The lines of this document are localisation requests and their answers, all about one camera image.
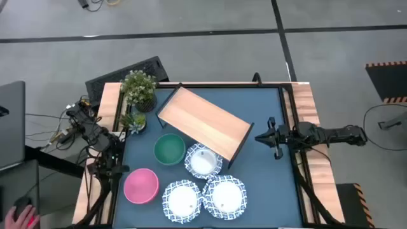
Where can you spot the dark grey desk top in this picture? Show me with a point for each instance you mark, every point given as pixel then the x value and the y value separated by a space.
pixel 19 181

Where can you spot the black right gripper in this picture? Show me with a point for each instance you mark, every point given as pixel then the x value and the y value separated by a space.
pixel 280 136

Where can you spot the succulent in black pot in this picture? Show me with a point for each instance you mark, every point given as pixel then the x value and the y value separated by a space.
pixel 136 123

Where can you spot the black curved bracket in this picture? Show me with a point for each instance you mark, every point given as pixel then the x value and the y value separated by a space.
pixel 257 78

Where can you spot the black hazard-striped floor mat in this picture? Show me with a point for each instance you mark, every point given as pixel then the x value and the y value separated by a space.
pixel 351 205
pixel 386 81

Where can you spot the black power adapter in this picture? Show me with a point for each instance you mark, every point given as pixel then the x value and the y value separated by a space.
pixel 83 3

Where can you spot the pink plastic bowl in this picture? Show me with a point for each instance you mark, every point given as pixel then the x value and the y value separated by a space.
pixel 141 186

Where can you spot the grey laptop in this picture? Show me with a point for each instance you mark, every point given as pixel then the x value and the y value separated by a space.
pixel 12 127

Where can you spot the leafy plant in striped pot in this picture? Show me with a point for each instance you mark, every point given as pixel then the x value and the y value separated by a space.
pixel 138 87

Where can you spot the blue patterned paper bowl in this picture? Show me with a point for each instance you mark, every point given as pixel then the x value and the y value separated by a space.
pixel 203 161
pixel 182 201
pixel 225 197

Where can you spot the black computer mouse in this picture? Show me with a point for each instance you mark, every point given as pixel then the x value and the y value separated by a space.
pixel 22 202

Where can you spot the person's hand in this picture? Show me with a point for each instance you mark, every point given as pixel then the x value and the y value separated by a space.
pixel 20 221

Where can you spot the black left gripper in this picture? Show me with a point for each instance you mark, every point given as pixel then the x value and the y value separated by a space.
pixel 109 167

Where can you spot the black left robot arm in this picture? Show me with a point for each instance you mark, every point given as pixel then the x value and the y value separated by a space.
pixel 98 136

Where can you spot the grey metal stand foot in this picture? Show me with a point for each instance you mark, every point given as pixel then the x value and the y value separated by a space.
pixel 392 123

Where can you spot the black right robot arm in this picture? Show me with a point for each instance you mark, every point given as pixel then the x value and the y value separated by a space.
pixel 334 136

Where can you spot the green plastic bowl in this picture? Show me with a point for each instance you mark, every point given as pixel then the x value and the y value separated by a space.
pixel 169 149

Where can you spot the wooden shelf with black frame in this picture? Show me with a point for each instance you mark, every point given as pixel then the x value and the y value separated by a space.
pixel 203 122

